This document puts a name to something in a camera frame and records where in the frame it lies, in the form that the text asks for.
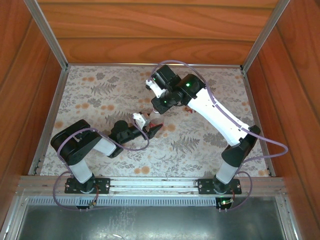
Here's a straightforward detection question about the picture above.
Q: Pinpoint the floral print tablecloth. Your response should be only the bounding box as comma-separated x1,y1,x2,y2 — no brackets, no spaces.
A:
39,65,272,178

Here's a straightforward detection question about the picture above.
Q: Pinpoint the steel sheet panel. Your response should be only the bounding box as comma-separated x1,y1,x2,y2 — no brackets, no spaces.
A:
17,204,288,240

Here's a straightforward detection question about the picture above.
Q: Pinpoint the small circuit board green light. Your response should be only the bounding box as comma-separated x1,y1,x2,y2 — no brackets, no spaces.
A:
215,196,236,210

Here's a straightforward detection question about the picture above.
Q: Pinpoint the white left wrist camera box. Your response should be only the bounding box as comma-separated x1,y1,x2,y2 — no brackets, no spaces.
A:
131,112,151,131

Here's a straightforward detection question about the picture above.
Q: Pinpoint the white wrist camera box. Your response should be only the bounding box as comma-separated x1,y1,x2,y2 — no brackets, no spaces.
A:
131,112,151,131
145,77,168,100

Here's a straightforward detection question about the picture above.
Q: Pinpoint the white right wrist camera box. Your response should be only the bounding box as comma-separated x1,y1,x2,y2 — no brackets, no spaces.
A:
145,77,168,100

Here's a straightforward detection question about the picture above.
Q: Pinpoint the aluminium mounting rail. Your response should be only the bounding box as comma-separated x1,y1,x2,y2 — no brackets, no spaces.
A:
16,174,286,198

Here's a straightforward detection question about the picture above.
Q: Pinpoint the aluminium frame rail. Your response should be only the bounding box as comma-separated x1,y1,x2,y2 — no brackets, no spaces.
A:
27,68,70,176
274,196,305,240
0,196,28,240
241,69,273,177
66,62,245,69

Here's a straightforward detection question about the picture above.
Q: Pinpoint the grey slotted cable duct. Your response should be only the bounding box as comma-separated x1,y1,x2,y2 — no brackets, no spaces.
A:
26,196,278,207

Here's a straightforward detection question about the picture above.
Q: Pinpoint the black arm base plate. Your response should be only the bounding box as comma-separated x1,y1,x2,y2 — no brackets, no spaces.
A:
64,176,111,195
197,177,243,196

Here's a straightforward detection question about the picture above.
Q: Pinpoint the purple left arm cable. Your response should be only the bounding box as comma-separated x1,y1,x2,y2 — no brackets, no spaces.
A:
53,117,151,213

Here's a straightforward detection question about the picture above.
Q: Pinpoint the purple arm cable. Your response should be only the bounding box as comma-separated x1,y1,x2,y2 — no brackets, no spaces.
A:
147,59,290,213
53,117,151,213

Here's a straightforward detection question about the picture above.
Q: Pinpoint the aluminium frame post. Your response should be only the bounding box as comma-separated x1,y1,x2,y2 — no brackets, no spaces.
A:
239,0,292,72
23,0,70,71

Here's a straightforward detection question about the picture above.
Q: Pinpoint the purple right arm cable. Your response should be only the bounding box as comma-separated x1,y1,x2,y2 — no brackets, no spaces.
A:
147,59,290,213

